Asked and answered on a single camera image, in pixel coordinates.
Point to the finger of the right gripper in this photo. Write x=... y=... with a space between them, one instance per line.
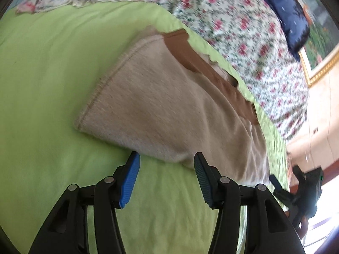
x=281 y=194

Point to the beige knit sweater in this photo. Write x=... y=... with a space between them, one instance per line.
x=165 y=100

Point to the person's right hand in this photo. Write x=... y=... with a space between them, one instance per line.
x=302 y=229

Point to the navy blue pillow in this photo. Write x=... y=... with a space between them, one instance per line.
x=293 y=22

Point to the green bed sheet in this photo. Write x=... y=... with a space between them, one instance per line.
x=50 y=65

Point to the gold framed painting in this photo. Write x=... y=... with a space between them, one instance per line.
x=320 y=53

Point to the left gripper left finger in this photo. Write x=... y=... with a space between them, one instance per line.
x=124 y=180

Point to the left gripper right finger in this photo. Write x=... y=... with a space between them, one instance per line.
x=208 y=177

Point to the pink floral white quilt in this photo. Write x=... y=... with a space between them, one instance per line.
x=248 y=34

